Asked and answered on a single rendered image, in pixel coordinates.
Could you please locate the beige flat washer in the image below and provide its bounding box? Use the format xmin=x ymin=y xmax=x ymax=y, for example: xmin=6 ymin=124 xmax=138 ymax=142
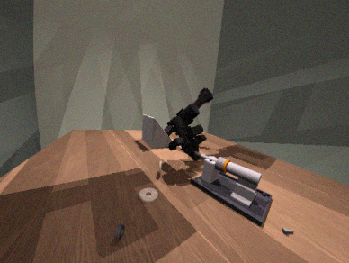
xmin=139 ymin=187 xmax=158 ymax=203

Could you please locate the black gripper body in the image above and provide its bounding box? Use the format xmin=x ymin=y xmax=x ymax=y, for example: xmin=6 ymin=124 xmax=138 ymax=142
xmin=169 ymin=124 xmax=207 ymax=150

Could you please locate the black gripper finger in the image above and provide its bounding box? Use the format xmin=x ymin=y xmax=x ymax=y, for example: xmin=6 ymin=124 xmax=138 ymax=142
xmin=192 ymin=141 xmax=201 ymax=160
xmin=180 ymin=142 xmax=198 ymax=161

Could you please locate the grey metal shaft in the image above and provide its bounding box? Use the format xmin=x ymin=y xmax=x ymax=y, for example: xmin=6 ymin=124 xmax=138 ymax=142
xmin=195 ymin=151 xmax=207 ymax=159

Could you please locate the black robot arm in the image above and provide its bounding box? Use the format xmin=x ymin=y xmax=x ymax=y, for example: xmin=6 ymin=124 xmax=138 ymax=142
xmin=164 ymin=88 xmax=213 ymax=140

